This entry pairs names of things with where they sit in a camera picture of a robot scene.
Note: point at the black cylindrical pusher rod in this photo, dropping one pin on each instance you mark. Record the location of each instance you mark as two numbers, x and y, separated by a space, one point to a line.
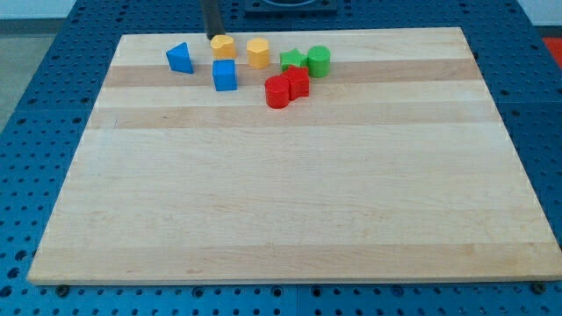
212 19

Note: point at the yellow heart block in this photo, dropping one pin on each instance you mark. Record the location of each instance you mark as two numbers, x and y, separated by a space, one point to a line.
223 47

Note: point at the light wooden board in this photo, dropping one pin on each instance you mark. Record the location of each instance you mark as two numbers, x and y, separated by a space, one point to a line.
397 168

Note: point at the green star block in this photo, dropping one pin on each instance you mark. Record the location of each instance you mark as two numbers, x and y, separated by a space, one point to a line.
292 58

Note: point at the green cylinder block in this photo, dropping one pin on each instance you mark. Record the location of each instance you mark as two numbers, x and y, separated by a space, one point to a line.
318 61

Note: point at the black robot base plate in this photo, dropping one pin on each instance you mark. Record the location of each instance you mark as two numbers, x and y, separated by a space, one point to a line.
262 7

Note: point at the red star block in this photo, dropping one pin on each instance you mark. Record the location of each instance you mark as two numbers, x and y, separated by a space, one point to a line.
299 82

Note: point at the blue triangle block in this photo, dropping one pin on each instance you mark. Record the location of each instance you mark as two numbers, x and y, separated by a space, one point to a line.
179 59

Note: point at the blue cube block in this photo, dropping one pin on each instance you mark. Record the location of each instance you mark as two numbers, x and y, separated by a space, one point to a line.
224 75

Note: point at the red cylinder block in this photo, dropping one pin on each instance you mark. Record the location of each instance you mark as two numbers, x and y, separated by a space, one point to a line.
277 92

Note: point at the yellow hexagon block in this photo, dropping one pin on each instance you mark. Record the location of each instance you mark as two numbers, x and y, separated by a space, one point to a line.
258 51

